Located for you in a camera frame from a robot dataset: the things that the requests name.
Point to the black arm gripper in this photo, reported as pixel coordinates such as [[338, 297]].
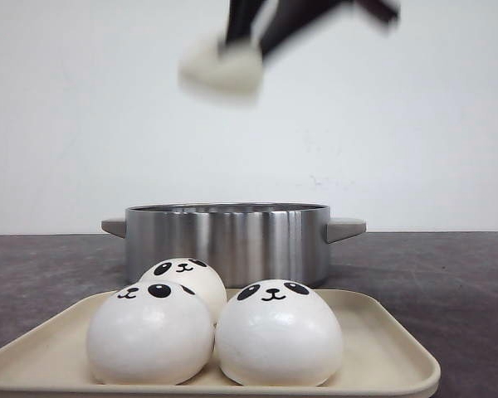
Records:
[[291, 16]]

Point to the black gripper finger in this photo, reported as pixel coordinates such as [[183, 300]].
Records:
[[240, 18]]

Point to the white panda bun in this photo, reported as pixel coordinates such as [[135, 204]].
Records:
[[195, 274], [150, 332], [215, 66], [278, 332]]

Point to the stainless steel steamer pot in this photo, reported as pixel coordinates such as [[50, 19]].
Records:
[[243, 242]]

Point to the beige rectangular tray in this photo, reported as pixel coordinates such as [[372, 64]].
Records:
[[381, 359]]

